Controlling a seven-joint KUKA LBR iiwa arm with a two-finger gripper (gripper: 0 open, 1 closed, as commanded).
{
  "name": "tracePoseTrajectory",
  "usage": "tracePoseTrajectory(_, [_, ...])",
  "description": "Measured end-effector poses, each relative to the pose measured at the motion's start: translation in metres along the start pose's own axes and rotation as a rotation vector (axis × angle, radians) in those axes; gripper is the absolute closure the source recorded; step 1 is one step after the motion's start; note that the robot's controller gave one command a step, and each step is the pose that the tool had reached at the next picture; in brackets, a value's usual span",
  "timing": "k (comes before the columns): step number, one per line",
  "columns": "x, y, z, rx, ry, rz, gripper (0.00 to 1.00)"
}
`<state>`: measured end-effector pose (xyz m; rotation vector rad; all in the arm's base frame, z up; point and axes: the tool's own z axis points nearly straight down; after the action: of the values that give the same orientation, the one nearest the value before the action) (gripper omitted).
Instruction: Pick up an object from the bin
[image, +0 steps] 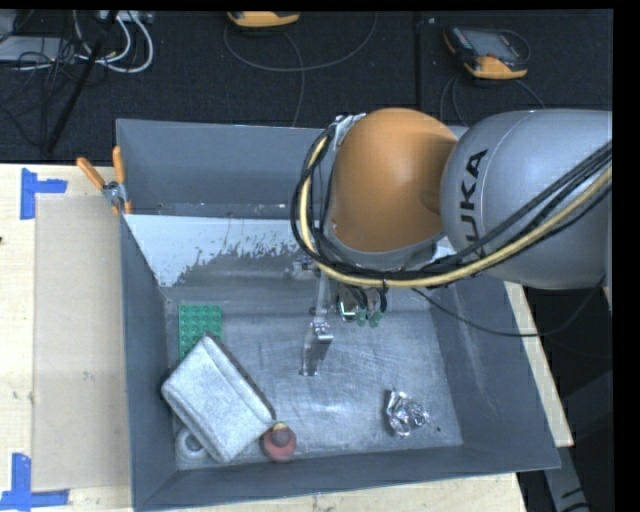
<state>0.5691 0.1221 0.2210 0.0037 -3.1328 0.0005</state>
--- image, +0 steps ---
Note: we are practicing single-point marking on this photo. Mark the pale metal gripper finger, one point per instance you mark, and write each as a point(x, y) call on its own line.
point(324, 345)
point(310, 357)

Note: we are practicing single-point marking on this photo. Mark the grey metal bin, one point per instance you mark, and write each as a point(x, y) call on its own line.
point(350, 400)

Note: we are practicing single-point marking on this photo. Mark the red round toy fruit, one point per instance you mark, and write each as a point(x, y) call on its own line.
point(279, 442)

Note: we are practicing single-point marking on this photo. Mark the clear crumpled plastic piece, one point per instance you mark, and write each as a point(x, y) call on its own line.
point(405, 415)

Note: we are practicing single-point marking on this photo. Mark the green studded flat block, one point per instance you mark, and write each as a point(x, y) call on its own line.
point(197, 322)

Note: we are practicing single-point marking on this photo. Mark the pale wood board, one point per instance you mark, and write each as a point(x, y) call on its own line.
point(75, 325)

